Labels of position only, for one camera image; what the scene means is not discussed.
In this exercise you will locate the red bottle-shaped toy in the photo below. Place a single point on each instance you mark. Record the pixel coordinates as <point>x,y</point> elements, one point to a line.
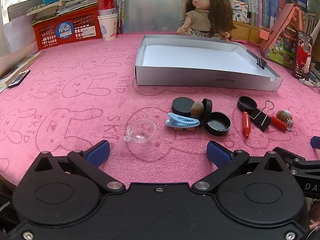
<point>246,125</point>
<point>278,123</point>

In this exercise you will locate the large black binder clip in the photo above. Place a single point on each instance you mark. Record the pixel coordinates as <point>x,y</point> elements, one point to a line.
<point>261,117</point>

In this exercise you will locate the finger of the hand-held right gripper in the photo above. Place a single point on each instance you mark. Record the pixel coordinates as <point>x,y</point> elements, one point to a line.
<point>307,165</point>
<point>316,143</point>

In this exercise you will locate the grey grid board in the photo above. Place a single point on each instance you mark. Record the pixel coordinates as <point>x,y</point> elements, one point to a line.
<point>17,10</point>

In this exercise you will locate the red soda can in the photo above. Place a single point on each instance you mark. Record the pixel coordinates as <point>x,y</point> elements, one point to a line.
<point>106,2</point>

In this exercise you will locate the flat books pile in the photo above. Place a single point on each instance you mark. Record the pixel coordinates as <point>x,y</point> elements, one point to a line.
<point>17,66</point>

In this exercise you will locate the white paper sheet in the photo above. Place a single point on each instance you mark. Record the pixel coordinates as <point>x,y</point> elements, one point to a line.
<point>15,37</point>

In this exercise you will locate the row of colourful books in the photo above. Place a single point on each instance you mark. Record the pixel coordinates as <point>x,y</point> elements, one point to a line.
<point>262,2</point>

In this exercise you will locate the pink sticky note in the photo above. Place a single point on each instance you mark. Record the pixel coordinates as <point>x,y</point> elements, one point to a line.
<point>265,34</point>

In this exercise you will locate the smartphone with lit screen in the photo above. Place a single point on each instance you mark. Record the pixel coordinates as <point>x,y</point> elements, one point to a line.
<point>302,55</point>

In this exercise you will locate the black round cap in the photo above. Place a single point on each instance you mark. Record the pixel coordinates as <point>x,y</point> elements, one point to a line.
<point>217,123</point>
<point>246,103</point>
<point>181,106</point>
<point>207,110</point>

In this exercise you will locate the white pipe frame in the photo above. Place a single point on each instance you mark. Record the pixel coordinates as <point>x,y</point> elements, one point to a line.
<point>313,10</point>

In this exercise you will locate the blue hair clip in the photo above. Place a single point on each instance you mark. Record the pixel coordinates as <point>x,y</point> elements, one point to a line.
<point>181,121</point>

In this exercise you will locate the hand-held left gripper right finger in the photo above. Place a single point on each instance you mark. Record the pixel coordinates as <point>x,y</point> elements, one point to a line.
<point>217,153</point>

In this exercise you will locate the red plastic basket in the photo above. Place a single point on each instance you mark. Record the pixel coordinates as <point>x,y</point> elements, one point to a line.
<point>50,37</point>

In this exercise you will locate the small black binder clip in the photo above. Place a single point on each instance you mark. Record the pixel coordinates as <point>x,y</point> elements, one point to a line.
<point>261,63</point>

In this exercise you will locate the clear plastic half sphere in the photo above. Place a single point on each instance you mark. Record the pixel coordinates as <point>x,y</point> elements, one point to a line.
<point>141,131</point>

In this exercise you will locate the brown nut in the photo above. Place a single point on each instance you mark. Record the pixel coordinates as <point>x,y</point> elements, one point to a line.
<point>197,108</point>

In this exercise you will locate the flat black round cap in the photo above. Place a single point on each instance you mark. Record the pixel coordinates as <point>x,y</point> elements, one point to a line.
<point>181,106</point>

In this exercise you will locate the white pencil-printed box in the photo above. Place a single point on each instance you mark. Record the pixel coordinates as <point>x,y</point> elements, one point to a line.
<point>240,11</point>

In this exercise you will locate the white paper cup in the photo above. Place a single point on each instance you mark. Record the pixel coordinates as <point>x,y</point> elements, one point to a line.
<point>108,27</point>

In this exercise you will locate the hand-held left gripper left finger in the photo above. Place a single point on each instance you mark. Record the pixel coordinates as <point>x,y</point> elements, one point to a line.
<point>98,152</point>

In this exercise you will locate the pink triangular toy box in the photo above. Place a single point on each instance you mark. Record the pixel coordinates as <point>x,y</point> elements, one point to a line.
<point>285,42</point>

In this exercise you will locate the pink printed blanket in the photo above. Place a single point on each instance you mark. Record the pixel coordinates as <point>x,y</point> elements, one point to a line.
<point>75,120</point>

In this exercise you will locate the silver cardboard box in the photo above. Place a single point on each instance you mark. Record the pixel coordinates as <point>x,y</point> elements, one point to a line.
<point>200,57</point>

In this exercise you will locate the brown-haired doll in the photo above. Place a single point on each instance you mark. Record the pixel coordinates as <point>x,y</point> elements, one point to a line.
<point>200,17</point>

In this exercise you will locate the translucent clipboard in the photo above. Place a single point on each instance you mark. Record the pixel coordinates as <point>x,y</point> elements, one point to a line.
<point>150,7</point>

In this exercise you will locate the wooden drawer unit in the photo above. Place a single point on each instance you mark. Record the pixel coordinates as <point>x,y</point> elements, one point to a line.
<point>246,33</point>

